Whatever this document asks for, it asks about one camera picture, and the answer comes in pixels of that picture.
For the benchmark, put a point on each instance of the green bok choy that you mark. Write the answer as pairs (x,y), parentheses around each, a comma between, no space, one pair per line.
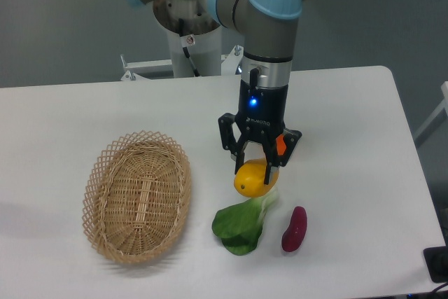
(240,226)

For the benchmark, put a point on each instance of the purple sweet potato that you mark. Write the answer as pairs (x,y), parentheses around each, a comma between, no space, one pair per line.
(295,233)

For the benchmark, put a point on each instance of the white frame at right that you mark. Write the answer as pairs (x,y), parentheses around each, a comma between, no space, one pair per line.
(433,121)

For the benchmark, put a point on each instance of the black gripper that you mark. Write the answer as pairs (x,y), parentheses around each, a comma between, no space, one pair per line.
(260,117)

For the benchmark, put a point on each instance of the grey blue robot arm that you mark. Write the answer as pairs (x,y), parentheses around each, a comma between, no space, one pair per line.
(269,28)

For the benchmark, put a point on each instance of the oval wicker basket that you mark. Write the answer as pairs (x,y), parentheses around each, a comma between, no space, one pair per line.
(137,197)

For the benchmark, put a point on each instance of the black device at edge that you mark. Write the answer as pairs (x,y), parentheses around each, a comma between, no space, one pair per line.
(436,262)

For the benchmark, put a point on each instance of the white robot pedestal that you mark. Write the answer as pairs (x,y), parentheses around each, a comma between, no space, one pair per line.
(195,47)

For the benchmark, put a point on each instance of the yellow mango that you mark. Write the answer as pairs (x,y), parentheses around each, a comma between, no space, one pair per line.
(250,177)

